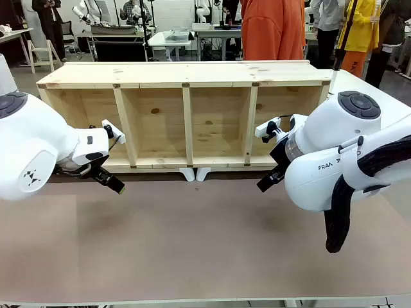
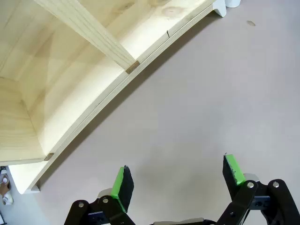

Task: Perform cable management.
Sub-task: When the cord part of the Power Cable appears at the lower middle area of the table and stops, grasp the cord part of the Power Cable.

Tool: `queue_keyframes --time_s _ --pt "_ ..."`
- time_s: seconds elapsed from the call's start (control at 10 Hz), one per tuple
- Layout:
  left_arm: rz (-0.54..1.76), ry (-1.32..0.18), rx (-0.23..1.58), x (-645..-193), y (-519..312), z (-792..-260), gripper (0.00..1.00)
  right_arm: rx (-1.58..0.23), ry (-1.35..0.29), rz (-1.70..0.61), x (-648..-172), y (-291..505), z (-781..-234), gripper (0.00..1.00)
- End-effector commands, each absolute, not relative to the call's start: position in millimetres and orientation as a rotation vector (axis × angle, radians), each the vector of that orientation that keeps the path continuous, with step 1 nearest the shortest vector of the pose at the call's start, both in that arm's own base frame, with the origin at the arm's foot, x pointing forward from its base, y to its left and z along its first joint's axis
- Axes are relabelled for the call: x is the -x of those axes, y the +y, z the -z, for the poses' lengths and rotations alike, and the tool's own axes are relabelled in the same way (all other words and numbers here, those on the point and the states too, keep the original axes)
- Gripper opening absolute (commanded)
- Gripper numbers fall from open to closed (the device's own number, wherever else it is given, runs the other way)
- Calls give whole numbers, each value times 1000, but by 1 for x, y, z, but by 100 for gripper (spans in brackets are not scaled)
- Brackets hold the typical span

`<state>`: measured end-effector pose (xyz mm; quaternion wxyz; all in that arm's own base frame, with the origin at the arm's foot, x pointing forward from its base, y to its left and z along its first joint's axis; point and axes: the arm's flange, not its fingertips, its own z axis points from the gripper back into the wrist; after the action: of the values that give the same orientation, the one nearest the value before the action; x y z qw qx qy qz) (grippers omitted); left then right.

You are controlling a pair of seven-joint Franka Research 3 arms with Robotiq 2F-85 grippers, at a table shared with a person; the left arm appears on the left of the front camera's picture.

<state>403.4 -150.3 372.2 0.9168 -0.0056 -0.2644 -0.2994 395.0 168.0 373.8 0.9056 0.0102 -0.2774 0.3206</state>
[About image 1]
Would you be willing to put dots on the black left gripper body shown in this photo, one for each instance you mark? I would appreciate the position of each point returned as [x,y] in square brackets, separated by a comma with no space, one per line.
[96,171]

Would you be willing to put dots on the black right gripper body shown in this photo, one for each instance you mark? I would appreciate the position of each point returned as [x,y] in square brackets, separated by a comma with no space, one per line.
[282,157]

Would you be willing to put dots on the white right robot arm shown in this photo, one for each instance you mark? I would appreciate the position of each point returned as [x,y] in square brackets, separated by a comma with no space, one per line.
[337,128]

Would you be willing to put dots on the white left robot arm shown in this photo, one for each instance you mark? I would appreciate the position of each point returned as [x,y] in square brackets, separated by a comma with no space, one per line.
[32,144]

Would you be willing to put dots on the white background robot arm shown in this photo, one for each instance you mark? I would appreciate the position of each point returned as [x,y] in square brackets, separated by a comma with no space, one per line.
[86,9]

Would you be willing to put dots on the light wooden shelf unit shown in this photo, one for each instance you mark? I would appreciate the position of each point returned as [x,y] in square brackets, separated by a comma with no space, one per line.
[160,73]

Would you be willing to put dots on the table with black skirt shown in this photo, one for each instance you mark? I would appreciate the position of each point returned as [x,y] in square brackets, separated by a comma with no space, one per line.
[118,48]

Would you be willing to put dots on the person in orange hoodie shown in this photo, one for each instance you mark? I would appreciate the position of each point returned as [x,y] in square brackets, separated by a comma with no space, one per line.
[269,29]

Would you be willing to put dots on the white wooden step stool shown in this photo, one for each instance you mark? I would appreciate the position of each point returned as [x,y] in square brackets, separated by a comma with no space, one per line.
[41,50]

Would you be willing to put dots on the black tripod pole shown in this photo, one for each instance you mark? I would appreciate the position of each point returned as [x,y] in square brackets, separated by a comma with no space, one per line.
[345,32]

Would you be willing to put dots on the black office chair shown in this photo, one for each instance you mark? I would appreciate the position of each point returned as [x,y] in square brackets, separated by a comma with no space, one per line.
[68,32]

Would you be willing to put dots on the person in grey shirt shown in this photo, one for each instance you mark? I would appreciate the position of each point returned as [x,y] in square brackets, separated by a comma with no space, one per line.
[327,19]

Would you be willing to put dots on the white background desk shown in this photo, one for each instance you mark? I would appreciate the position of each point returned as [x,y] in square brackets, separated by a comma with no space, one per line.
[160,40]

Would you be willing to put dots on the black stand pole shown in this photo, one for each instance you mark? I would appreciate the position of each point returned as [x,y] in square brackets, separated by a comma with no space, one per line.
[146,32]

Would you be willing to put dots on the person in black clothes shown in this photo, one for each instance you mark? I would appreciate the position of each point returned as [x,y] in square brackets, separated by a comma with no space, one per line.
[49,25]

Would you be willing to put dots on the person in yellow top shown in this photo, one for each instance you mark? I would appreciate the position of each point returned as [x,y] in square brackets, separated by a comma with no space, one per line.
[363,25]

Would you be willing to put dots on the grey background table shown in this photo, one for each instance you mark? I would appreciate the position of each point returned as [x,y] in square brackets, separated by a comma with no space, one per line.
[13,33]

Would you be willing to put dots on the person in dark jacket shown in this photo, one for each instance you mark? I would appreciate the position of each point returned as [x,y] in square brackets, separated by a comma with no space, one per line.
[385,32]

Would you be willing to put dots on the seated person in background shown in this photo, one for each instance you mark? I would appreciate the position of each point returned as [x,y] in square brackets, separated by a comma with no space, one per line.
[131,11]

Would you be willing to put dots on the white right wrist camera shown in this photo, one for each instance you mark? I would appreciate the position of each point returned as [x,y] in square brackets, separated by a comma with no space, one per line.
[265,127]

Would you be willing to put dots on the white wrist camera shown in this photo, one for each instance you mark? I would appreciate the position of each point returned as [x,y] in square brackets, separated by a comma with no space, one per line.
[265,127]
[117,133]

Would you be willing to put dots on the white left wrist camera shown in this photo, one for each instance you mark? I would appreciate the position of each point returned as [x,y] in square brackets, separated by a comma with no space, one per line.
[117,133]

